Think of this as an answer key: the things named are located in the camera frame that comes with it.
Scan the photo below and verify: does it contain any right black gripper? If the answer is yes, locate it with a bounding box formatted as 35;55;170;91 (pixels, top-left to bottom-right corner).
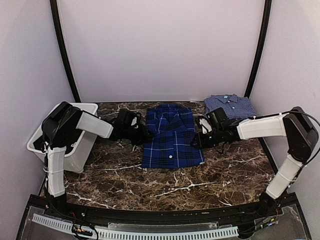
190;127;224;149

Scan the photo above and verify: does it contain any white plastic bin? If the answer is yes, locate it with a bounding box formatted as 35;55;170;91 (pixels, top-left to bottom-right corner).
26;102;99;174

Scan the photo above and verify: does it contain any black front rail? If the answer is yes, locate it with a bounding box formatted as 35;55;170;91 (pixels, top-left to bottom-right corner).
27;193;301;226

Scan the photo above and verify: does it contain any white slotted cable duct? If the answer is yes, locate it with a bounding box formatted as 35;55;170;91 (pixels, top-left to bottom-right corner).
32;213;239;240

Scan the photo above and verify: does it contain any left black frame post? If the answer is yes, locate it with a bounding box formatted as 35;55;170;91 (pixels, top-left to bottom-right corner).
49;0;82;103

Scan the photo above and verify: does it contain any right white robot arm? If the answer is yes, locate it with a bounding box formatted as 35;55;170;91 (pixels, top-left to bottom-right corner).
191;106;320;217

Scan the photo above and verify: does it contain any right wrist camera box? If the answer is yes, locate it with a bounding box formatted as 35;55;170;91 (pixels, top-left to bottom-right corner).
196;107;230;134

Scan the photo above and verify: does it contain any dark blue plaid shirt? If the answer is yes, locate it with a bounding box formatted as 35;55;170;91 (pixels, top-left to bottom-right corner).
141;104;205;169

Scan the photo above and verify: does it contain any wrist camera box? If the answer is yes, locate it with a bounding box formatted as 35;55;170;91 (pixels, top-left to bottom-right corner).
114;109;142;129
196;107;230;134

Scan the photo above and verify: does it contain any right black frame post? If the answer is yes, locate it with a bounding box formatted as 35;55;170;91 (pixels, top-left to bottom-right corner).
244;0;272;98

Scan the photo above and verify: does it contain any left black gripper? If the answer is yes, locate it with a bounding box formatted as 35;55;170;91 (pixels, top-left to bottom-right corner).
123;123;154;145

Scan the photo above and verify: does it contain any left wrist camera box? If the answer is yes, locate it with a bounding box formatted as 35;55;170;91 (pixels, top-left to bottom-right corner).
114;109;142;129

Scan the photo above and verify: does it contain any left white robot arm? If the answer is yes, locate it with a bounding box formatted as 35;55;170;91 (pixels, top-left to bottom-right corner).
41;101;154;198

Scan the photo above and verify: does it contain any black frame post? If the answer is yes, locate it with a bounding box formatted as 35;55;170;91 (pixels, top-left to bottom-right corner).
49;0;82;103
244;0;272;98

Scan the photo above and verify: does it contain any light blue checked folded shirt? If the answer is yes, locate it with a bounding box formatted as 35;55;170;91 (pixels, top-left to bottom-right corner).
204;94;256;120

